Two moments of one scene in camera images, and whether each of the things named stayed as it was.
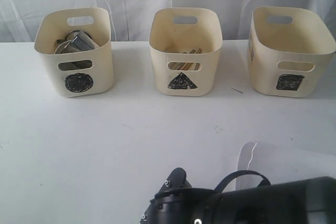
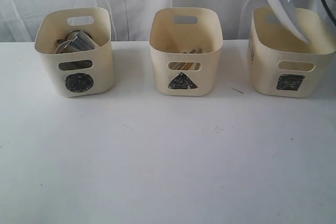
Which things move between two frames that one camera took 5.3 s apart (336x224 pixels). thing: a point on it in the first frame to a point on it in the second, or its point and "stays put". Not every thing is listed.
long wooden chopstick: x=184 y=66 stays put
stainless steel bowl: x=71 y=64 stays put
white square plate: x=280 y=165 to x=288 y=2
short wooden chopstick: x=197 y=51 stays put
